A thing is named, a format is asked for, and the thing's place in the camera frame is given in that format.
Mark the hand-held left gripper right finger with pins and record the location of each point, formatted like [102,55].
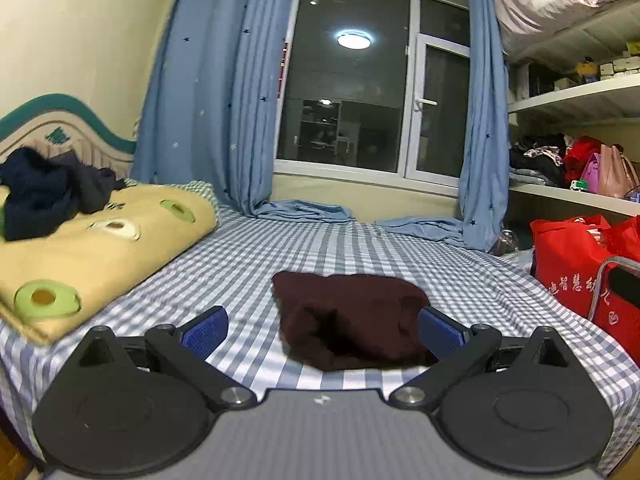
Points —
[442,334]

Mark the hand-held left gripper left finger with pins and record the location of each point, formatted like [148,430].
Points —
[205,332]

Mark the maroon sweater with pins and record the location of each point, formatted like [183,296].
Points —
[360,310]

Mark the dark clothes on shelf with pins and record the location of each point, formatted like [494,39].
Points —
[535,162]

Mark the navy clothes pile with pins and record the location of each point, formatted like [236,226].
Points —
[40,190]

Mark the blue checked bed sheet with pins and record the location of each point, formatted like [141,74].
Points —
[260,255]

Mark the clear plastic bag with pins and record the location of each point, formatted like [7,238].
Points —
[507,242]

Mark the yellow blanket with green rings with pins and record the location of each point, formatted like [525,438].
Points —
[100,260]

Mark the red bag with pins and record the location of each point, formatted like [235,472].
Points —
[565,265]

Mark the small toy car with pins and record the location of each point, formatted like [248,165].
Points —
[579,185]

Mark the blue curtain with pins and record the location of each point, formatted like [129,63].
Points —
[482,135]
[210,100]

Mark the purple bag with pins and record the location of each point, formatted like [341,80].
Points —
[590,175]

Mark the red garment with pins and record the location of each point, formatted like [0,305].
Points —
[582,147]

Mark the pink handbag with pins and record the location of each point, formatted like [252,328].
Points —
[615,175]

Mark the white framed window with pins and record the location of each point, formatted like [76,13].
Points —
[350,110]

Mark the beige headboard with teal trim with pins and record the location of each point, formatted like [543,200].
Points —
[85,120]

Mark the white shelf unit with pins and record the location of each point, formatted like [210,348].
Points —
[575,97]

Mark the yellow toy figure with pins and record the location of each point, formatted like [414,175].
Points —
[587,69]

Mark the stack of small boxes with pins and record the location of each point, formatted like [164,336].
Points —
[622,66]

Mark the pale plastic wrapped bundle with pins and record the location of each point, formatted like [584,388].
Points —
[555,0]

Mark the metal chair frame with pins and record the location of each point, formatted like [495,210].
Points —
[600,285]

